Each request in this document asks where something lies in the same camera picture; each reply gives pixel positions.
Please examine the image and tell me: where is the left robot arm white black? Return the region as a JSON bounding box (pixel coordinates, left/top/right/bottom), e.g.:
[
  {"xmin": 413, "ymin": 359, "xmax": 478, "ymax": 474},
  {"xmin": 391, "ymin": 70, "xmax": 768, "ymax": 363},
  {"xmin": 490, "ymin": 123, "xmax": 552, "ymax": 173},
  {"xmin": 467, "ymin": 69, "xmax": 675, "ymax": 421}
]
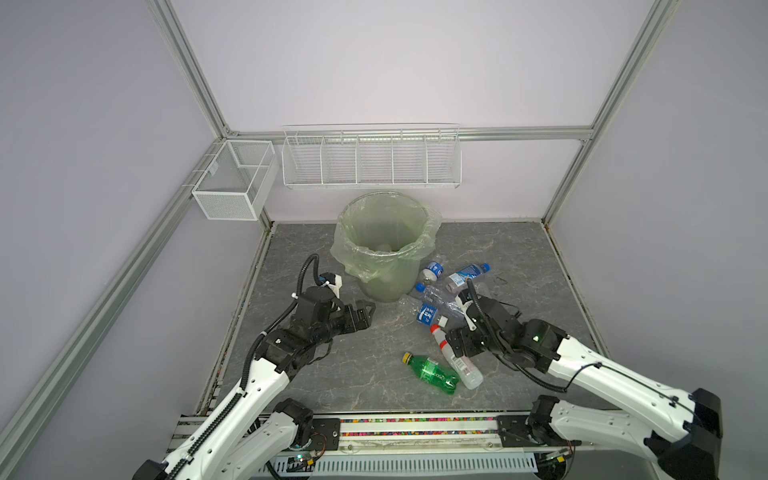
[{"xmin": 134, "ymin": 285, "xmax": 376, "ymax": 479}]

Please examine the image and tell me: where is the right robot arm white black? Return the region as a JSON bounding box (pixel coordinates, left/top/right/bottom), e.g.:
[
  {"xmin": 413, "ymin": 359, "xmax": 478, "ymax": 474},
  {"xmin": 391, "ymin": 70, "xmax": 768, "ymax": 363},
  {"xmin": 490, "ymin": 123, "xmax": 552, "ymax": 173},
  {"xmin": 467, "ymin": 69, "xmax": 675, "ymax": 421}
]
[{"xmin": 449, "ymin": 291, "xmax": 723, "ymax": 479}]

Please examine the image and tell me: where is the mesh bin with green bag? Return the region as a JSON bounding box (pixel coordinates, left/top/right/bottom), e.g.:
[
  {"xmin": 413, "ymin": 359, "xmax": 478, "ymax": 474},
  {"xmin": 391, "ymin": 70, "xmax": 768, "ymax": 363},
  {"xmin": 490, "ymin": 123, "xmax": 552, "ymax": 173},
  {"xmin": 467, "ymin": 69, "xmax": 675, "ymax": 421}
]
[{"xmin": 330, "ymin": 191, "xmax": 442, "ymax": 302}]

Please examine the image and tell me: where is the water bottle near bin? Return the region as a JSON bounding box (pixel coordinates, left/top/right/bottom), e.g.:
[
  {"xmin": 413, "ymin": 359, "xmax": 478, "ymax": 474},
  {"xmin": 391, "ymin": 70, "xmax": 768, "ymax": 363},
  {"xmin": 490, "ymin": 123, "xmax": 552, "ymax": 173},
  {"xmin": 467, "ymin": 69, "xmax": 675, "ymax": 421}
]
[{"xmin": 420, "ymin": 254, "xmax": 446, "ymax": 284}]

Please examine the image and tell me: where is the clear bottle red cap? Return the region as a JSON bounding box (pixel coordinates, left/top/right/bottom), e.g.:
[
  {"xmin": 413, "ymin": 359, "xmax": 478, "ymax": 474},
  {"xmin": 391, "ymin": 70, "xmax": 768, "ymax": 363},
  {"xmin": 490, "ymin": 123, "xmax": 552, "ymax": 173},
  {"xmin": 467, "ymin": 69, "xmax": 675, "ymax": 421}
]
[{"xmin": 430, "ymin": 324, "xmax": 484, "ymax": 390}]

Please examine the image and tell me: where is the blue cap bottle far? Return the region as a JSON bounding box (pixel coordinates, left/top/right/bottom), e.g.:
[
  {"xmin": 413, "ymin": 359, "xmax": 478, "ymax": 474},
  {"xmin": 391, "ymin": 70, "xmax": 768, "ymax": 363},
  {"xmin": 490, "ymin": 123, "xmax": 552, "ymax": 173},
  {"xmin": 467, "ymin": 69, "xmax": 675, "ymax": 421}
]
[{"xmin": 446, "ymin": 263, "xmax": 491, "ymax": 294}]

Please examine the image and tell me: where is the water bottle blue label centre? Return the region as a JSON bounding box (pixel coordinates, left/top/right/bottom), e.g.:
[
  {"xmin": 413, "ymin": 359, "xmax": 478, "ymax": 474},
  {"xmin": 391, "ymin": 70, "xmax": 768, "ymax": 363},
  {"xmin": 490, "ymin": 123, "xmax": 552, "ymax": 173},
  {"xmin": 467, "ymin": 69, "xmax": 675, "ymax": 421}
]
[{"xmin": 416, "ymin": 302, "xmax": 449, "ymax": 328}]

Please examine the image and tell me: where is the green soda bottle right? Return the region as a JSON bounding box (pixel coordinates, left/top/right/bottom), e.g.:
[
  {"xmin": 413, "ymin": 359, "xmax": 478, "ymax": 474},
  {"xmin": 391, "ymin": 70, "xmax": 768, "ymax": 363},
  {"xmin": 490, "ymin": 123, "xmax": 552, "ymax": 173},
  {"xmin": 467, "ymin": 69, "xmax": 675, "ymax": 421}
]
[{"xmin": 402, "ymin": 352, "xmax": 459, "ymax": 395}]

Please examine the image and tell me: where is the white mesh box basket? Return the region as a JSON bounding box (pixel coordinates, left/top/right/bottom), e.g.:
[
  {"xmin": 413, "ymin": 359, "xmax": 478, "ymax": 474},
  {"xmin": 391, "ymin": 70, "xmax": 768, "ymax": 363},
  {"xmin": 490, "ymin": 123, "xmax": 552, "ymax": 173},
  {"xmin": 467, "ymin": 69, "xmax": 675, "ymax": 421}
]
[{"xmin": 192, "ymin": 140, "xmax": 279, "ymax": 221}]

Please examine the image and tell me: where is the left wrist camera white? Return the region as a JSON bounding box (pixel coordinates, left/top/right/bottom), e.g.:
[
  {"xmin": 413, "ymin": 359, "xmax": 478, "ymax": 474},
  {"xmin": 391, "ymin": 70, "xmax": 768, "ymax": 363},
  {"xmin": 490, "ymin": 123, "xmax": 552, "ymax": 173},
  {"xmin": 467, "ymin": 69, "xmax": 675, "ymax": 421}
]
[{"xmin": 319, "ymin": 272, "xmax": 343, "ymax": 297}]

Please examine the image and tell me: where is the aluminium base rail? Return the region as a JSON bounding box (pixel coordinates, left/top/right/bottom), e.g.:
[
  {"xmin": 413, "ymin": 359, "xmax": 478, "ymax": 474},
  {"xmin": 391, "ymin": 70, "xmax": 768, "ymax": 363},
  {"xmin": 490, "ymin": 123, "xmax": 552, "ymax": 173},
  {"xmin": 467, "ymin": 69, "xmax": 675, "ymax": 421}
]
[{"xmin": 157, "ymin": 410, "xmax": 685, "ymax": 480}]

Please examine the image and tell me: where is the white wire shelf basket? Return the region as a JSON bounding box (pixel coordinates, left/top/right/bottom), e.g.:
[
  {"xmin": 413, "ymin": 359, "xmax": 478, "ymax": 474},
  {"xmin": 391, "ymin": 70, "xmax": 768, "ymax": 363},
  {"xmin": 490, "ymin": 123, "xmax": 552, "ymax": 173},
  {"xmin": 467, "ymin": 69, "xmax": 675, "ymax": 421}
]
[{"xmin": 282, "ymin": 123, "xmax": 463, "ymax": 189}]

